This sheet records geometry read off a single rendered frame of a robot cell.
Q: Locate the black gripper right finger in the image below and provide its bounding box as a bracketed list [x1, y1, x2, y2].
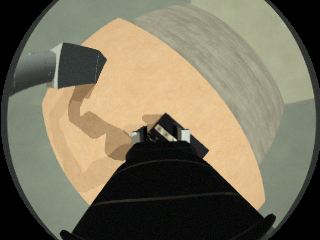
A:
[173, 125, 190, 143]

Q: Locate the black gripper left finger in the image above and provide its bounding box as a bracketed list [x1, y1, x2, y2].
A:
[131, 126, 148, 146]

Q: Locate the black lighting desk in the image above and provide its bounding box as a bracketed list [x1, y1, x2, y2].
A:
[145, 112, 210, 159]

